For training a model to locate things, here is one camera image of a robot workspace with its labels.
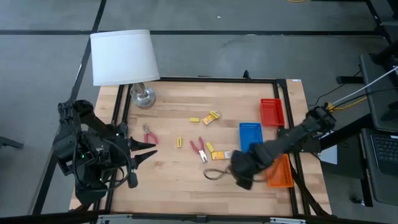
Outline white shade table lamp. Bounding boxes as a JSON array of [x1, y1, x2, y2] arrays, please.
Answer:
[[90, 29, 161, 110]]

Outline white paper sheet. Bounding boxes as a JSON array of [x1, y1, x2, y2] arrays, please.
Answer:
[[319, 144, 339, 166]]

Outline blue plastic basket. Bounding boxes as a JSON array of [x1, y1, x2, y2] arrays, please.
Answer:
[[238, 121, 265, 154]]

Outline black aluminium table frame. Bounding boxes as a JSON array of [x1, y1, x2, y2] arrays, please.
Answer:
[[70, 70, 332, 224]]

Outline thin black cable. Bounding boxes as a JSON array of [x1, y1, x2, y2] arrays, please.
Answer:
[[307, 70, 362, 107]]

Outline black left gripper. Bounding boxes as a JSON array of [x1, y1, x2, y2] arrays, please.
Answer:
[[101, 122, 159, 189]]

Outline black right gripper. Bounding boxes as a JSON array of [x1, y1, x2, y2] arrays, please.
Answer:
[[229, 142, 276, 191]]

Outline white cable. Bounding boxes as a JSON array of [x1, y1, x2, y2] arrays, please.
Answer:
[[328, 66, 398, 107]]

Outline yellow cable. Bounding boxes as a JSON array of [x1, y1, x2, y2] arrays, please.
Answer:
[[328, 96, 368, 112]]

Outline small red-handled pliers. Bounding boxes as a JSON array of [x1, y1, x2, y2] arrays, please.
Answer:
[[142, 123, 159, 145]]

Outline black desk support beam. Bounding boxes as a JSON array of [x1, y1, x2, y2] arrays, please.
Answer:
[[318, 113, 374, 151]]

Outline orange plastic basket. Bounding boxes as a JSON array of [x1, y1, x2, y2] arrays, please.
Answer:
[[266, 153, 295, 189]]

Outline grey side desk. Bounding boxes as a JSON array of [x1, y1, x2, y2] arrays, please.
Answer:
[[359, 52, 398, 207]]

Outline large red-handled pliers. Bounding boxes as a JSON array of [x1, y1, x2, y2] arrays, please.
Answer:
[[189, 136, 209, 164]]

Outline silver aluminium bracket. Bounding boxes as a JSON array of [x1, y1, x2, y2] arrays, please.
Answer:
[[269, 217, 307, 224], [96, 213, 134, 224]]

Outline yellow crayon box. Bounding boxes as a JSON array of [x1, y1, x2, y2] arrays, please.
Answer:
[[201, 113, 217, 126], [211, 150, 232, 161]]

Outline dark laptop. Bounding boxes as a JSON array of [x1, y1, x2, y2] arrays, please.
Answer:
[[369, 133, 398, 179]]

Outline black left wrist camera cable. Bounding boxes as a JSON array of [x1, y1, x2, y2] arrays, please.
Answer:
[[101, 138, 133, 190]]

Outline red plastic basket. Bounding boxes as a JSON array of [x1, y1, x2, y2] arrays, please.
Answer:
[[259, 98, 286, 128]]

